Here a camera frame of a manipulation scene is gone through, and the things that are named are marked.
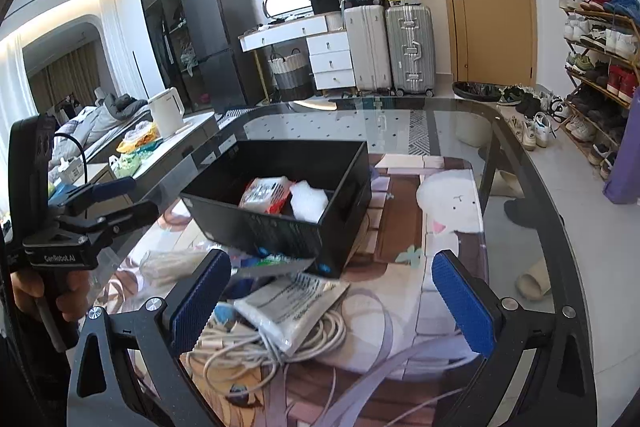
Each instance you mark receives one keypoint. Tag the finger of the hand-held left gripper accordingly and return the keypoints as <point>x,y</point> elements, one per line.
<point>115,188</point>
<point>130,217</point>

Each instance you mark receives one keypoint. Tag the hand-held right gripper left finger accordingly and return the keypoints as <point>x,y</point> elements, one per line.
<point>200,302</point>

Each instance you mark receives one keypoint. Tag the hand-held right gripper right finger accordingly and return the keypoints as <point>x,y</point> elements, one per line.
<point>465,307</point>

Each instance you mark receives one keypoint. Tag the green white packet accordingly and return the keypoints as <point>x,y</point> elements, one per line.
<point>280,261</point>

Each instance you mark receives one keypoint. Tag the black storage box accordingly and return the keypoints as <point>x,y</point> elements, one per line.
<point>280,232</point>

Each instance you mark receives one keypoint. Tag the person's left forearm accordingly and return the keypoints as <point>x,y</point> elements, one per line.
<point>27,367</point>

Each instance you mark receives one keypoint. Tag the person's left hand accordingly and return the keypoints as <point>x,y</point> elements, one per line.
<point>75,299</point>

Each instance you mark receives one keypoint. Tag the tissue box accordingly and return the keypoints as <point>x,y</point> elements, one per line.
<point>67,172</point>

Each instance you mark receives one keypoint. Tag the pile of colourful snack packets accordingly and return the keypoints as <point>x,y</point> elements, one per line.
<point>137,147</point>

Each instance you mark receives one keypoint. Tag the clear plastic bag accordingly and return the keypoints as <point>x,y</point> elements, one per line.
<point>160,267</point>

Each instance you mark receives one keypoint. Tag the printed table mat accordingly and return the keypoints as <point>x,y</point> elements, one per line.
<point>400,307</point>

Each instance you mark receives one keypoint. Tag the bed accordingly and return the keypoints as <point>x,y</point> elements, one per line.
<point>95,124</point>

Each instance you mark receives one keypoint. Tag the beige slipper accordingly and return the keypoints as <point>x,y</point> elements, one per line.
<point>534,279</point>
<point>505,184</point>

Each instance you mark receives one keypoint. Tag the grey jacket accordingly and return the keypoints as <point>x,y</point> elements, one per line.
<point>125,104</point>

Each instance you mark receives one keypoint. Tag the white electric kettle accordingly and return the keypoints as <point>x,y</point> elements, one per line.
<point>167,114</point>

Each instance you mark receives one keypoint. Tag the white foil packet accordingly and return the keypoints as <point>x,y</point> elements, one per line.
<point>290,312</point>

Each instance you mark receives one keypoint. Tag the white top side table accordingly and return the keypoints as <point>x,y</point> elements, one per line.
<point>195,127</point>

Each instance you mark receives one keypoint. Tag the brown curtains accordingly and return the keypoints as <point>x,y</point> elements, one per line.
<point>70,77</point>

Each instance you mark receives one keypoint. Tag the black slipper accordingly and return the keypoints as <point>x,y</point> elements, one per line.
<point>525,213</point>

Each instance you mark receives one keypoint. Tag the red white packet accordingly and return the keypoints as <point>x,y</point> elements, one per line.
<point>265,194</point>

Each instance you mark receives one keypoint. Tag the black white striped rug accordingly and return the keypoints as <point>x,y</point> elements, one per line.
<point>422,132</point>

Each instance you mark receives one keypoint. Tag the dark grey fridge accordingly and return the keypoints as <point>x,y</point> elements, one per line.
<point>215,32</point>

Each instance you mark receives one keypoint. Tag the glass door cabinet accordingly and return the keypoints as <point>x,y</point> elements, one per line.
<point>160,7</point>

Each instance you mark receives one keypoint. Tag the cluster of loose shoes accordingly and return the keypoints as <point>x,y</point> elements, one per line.
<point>537,117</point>

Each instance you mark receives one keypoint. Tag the woven laundry basket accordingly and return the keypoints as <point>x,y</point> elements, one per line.
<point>290,77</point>

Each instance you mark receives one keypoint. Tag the white bin black liner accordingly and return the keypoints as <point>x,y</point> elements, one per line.
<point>475,91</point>

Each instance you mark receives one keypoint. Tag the purple bag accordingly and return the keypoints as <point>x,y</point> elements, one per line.
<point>625,157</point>

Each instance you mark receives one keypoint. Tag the white vanity desk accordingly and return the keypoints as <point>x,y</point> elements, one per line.
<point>330,62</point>

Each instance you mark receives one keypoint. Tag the silver suitcase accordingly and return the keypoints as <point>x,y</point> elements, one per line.
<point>410,47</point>

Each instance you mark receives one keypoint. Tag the wooden door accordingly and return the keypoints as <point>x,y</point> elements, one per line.
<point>490,32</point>

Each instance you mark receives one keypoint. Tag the white suitcase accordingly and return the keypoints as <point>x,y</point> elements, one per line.
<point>367,47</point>

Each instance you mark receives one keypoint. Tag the wooden shoe rack with shoes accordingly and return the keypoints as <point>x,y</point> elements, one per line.
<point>600,37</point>

